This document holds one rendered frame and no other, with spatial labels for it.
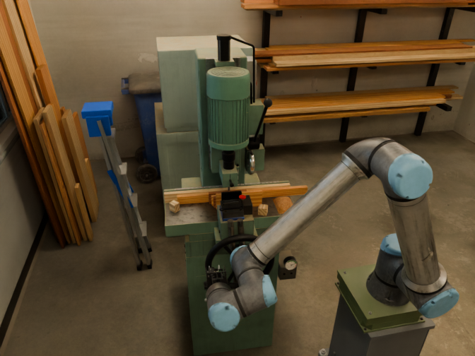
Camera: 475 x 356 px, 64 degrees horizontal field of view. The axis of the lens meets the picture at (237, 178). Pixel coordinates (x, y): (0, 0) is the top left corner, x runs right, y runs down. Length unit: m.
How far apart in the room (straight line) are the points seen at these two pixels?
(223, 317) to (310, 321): 1.34
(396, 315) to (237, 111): 1.06
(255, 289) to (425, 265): 0.58
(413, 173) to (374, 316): 0.78
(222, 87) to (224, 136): 0.20
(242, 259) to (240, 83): 0.66
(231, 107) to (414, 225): 0.78
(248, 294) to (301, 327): 1.28
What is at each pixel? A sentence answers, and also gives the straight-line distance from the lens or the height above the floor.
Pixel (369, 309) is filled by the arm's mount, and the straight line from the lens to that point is 1.76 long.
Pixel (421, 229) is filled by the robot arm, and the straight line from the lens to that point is 1.31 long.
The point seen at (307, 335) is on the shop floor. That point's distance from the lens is 2.43.
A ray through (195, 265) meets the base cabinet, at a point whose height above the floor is 0.66.
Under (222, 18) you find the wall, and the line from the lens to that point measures 3.93.
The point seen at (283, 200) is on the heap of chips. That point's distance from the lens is 1.78.
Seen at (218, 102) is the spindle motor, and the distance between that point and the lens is 1.53.
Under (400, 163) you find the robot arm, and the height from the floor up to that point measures 1.42.
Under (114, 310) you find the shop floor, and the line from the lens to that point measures 2.61.
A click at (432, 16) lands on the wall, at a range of 4.86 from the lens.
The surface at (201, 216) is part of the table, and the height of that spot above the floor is 0.90.
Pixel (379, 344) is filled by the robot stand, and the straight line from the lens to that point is 1.88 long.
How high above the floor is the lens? 1.90
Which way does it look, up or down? 30 degrees down
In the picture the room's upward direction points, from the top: 1 degrees clockwise
